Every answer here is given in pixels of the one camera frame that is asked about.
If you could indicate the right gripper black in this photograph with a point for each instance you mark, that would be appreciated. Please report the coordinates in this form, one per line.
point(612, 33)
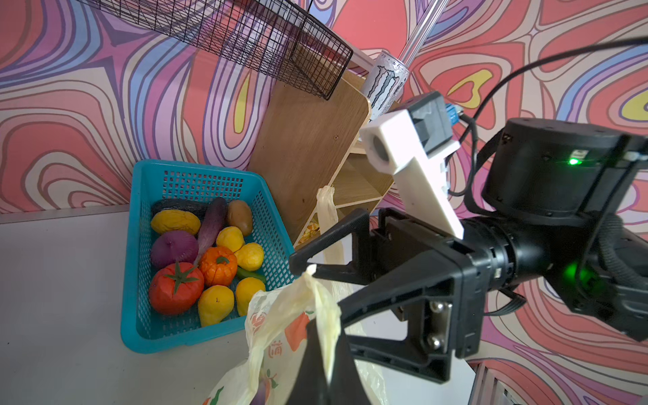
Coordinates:
point(438, 280)

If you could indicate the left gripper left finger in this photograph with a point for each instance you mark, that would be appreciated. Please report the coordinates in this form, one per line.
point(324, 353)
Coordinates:
point(311, 387)

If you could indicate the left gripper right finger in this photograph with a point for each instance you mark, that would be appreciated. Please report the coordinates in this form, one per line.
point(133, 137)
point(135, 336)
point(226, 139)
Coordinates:
point(345, 387)

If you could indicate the yellowish plastic grocery bag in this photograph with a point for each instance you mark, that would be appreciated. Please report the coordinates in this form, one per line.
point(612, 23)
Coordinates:
point(276, 336)

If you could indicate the teal plastic basket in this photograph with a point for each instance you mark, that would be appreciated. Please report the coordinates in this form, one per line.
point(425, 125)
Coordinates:
point(145, 331)

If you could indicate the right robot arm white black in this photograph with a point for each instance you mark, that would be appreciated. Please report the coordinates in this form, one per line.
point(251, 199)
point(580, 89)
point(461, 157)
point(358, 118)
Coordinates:
point(553, 190)

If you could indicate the yellow chip packet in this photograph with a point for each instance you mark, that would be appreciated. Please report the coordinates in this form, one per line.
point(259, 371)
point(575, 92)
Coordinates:
point(311, 232)

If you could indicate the yellow toy fruit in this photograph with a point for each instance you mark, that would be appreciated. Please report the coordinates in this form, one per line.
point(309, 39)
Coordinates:
point(250, 257)
point(245, 290)

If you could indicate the yellow toy pear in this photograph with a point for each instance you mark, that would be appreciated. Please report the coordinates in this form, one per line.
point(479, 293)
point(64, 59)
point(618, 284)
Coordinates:
point(215, 304)

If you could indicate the green toy pepper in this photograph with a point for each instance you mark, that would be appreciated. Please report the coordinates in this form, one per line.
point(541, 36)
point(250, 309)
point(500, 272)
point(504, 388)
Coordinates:
point(241, 274)

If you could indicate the orange toy pepper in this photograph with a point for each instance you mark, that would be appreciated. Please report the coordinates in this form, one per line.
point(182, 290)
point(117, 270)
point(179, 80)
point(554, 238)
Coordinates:
point(218, 266)

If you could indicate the wooden shelf unit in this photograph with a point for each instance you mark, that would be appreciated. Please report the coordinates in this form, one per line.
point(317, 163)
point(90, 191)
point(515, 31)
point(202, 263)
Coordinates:
point(306, 143)

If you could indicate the red toy tomato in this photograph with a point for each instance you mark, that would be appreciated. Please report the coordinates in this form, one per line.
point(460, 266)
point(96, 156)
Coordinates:
point(176, 288)

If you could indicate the brown toy potato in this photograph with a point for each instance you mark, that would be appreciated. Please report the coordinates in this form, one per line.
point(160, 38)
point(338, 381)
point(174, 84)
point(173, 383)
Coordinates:
point(240, 216)

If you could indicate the yellow toy lemon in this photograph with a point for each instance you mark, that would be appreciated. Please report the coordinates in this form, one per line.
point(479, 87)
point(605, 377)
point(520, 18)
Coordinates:
point(231, 238)

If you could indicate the light purple toy eggplant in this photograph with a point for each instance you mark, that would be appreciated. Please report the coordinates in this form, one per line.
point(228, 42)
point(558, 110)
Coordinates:
point(212, 225)

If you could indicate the purple toy onion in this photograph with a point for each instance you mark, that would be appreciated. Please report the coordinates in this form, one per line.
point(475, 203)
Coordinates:
point(173, 247)

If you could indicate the white Monster can left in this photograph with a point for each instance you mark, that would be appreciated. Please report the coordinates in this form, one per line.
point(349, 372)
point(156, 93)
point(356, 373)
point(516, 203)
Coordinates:
point(384, 83)

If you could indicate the dark toy avocado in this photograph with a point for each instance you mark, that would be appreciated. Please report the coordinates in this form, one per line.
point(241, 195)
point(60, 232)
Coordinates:
point(197, 208)

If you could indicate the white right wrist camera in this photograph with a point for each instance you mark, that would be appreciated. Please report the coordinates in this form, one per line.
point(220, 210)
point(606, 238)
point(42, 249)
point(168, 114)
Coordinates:
point(411, 144)

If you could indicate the black wire basket back wall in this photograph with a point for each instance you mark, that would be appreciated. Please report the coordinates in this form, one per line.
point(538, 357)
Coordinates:
point(276, 38)

